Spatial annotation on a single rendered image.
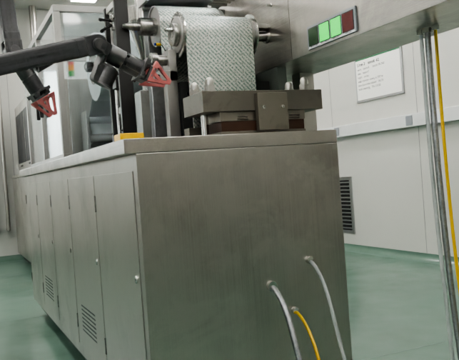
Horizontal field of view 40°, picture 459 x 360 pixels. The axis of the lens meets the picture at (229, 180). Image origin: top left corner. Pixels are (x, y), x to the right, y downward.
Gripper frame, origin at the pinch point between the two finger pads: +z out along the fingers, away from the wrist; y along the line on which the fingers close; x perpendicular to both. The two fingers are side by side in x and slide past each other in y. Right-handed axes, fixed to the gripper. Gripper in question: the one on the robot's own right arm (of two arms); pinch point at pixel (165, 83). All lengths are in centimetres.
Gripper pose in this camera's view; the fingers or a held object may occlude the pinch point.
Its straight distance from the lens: 201.2
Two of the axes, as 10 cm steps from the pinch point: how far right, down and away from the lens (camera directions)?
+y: 4.0, 0.0, -9.2
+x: 3.7, -9.1, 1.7
